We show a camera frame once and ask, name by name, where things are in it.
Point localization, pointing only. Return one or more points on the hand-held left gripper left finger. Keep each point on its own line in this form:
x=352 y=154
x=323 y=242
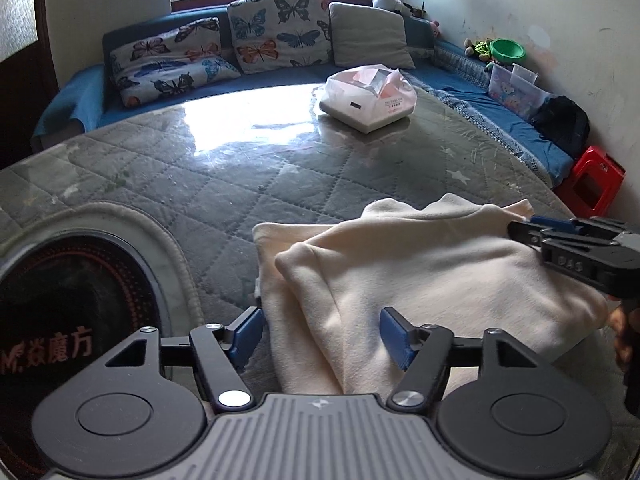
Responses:
x=247 y=335

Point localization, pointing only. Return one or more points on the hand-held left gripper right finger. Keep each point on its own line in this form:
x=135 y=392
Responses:
x=395 y=337

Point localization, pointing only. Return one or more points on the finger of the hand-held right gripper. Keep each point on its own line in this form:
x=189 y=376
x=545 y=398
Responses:
x=550 y=222
x=525 y=234

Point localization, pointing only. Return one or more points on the cream shirt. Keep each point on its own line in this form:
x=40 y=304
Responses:
x=400 y=270

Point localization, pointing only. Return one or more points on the person's right hand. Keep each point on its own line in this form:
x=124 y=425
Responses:
x=621 y=335

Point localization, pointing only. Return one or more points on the red plastic stool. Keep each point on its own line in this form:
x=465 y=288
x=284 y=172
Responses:
x=600 y=165

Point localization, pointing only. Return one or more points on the black bag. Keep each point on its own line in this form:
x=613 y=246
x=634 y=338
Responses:
x=562 y=120

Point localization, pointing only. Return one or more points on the clear plastic storage box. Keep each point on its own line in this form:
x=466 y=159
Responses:
x=515 y=92

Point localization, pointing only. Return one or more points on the round black built-in hotplate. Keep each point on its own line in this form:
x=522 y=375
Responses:
x=75 y=300

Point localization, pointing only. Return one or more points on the green plastic bowl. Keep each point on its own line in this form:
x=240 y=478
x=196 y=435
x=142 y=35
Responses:
x=507 y=50

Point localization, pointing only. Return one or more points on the small green plush toy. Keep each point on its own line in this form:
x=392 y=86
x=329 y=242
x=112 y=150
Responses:
x=480 y=47

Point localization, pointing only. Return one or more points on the pink white tissue packet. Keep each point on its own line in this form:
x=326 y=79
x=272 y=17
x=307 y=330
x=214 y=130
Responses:
x=360 y=105

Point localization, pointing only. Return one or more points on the grey pillow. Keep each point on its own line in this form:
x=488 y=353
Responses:
x=370 y=35

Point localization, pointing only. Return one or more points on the long butterfly print cushion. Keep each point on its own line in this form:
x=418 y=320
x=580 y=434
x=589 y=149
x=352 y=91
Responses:
x=165 y=65

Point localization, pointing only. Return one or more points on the blue sofa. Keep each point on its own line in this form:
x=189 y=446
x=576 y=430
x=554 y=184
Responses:
x=90 y=95

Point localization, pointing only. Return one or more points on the square butterfly print cushion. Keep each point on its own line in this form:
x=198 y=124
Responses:
x=280 y=30

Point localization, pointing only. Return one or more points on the dark wooden door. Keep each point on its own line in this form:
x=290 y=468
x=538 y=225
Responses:
x=20 y=100

